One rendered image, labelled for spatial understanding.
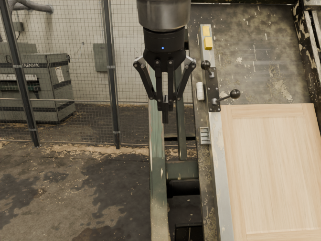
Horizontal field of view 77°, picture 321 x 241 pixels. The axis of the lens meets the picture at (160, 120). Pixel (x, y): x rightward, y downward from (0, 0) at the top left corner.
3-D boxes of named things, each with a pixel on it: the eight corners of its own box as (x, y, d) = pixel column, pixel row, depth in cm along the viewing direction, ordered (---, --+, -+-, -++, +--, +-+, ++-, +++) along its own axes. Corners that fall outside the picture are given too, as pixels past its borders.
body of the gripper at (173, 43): (187, 16, 38) (185, 61, 44) (143, 16, 38) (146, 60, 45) (188, 32, 33) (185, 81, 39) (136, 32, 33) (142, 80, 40)
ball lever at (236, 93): (209, 106, 83) (236, 96, 72) (208, 97, 84) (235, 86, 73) (216, 107, 85) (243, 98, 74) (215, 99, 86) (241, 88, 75)
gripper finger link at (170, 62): (167, 50, 41) (174, 49, 41) (168, 94, 49) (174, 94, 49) (165, 60, 38) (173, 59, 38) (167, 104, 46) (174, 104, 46)
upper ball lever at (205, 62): (208, 81, 88) (199, 69, 76) (207, 73, 89) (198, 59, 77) (217, 79, 86) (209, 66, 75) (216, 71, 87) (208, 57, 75)
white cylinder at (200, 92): (195, 84, 91) (197, 101, 89) (197, 82, 88) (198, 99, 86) (201, 84, 91) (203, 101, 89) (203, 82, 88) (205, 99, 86)
